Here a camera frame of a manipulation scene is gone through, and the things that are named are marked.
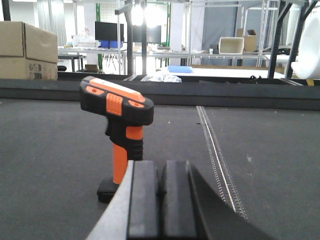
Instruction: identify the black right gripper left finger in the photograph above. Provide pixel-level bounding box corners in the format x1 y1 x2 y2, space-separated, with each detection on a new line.
127 160 160 240

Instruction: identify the orange black barcode scanner gun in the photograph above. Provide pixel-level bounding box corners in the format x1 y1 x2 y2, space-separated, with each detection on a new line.
79 76 154 203

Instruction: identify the blue flat tray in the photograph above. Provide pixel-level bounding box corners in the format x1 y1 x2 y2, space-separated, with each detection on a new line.
167 65 194 74

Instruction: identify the stacked cardboard boxes background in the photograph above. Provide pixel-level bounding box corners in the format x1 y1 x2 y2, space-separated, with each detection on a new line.
0 21 58 81

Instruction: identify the white wire basket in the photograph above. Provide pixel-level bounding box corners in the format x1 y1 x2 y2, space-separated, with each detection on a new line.
71 35 101 49

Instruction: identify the black computer monitor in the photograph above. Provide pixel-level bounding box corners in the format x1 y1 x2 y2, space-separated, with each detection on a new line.
94 21 118 41

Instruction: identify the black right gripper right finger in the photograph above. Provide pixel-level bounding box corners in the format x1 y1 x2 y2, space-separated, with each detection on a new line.
160 160 197 240

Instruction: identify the beige plastic bin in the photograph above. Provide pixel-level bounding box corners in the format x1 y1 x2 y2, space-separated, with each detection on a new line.
218 37 245 55

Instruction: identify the metal belt seam strip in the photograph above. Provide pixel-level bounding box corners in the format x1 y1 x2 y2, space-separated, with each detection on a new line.
196 105 248 220

